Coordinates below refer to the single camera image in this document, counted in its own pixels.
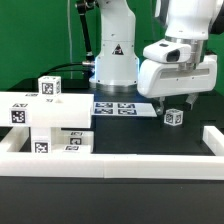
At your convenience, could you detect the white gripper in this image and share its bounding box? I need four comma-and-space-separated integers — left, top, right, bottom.
137, 39, 218, 116

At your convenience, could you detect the white tagged cube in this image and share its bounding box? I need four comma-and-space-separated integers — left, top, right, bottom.
38, 76, 61, 96
164, 108, 183, 126

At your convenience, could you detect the white chair seat block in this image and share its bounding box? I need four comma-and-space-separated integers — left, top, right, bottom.
30, 127, 51, 153

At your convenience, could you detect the white chair back frame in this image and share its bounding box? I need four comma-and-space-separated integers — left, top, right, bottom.
0, 92, 94, 128

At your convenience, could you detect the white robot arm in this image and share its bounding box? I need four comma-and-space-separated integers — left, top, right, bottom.
90, 0, 224, 107

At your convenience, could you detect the white tag marker sheet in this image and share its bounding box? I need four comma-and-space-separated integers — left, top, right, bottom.
93, 102, 157, 117

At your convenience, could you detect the white U-shaped fence frame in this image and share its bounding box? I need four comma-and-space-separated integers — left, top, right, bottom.
0, 126, 224, 180

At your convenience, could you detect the black cable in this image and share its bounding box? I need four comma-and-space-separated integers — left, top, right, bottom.
38, 61, 96, 80

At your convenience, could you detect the white hanging cable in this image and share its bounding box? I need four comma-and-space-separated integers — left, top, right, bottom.
66, 0, 74, 80

